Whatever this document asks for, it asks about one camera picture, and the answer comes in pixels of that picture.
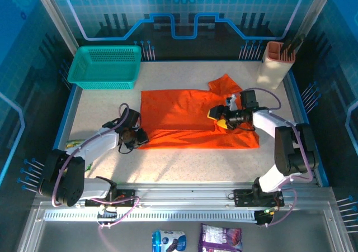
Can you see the orange t-shirt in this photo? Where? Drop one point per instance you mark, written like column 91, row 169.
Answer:
column 181, row 115

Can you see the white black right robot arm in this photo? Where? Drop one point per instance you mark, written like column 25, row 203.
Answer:
column 288, row 151

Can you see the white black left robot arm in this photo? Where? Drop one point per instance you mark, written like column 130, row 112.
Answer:
column 67, row 179

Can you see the beige utensil holder orange rim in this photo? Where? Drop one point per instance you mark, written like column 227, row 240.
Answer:
column 272, row 73

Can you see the green snack packet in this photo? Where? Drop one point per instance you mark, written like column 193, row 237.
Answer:
column 73, row 143

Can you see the teal plastic basket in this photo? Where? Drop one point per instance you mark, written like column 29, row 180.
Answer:
column 103, row 67

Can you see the black utensils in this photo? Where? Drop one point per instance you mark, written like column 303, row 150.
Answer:
column 292, row 46

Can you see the blue white snack package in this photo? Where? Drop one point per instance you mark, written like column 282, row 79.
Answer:
column 169, row 240

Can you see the purple snack bag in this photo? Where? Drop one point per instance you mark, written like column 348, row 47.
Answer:
column 221, row 239

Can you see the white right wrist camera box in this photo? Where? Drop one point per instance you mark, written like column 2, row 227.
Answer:
column 232, row 102

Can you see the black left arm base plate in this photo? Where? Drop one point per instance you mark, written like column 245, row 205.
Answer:
column 127, row 197

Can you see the aluminium frame rail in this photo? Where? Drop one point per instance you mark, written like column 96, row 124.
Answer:
column 181, row 193

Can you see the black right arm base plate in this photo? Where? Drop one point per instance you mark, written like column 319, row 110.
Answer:
column 243, row 199

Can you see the aluminium frame post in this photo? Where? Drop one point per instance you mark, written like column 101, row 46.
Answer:
column 314, row 11
column 56, row 17

